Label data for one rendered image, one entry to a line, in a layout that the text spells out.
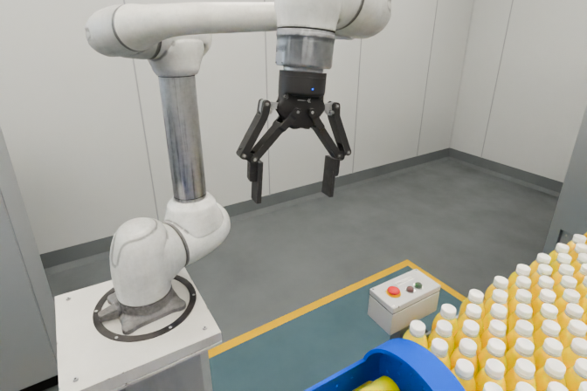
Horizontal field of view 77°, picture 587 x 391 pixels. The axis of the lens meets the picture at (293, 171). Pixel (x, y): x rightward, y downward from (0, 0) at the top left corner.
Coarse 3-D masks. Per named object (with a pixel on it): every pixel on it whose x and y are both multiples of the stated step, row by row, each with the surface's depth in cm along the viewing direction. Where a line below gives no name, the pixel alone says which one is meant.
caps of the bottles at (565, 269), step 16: (576, 240) 138; (544, 256) 127; (560, 256) 127; (528, 272) 120; (544, 272) 120; (496, 304) 105; (544, 304) 105; (544, 320) 99; (576, 320) 99; (560, 352) 91; (576, 368) 87
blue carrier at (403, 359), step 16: (368, 352) 82; (384, 352) 77; (400, 352) 74; (416, 352) 74; (352, 368) 82; (368, 368) 87; (384, 368) 87; (400, 368) 82; (416, 368) 70; (432, 368) 70; (448, 368) 70; (320, 384) 78; (336, 384) 82; (352, 384) 85; (400, 384) 83; (416, 384) 78; (432, 384) 67; (448, 384) 68
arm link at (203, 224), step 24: (168, 48) 94; (192, 48) 98; (168, 72) 98; (192, 72) 101; (168, 96) 101; (192, 96) 104; (168, 120) 104; (192, 120) 105; (168, 144) 107; (192, 144) 107; (192, 168) 109; (192, 192) 111; (168, 216) 113; (192, 216) 111; (216, 216) 117; (192, 240) 111; (216, 240) 118
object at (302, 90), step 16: (288, 80) 56; (304, 80) 55; (320, 80) 56; (288, 96) 57; (304, 96) 56; (320, 96) 57; (288, 112) 58; (304, 112) 59; (320, 112) 60; (304, 128) 60
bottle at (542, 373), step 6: (540, 372) 89; (546, 372) 87; (540, 378) 88; (546, 378) 87; (552, 378) 86; (558, 378) 85; (564, 378) 87; (540, 384) 88; (546, 384) 86; (564, 384) 86; (540, 390) 88
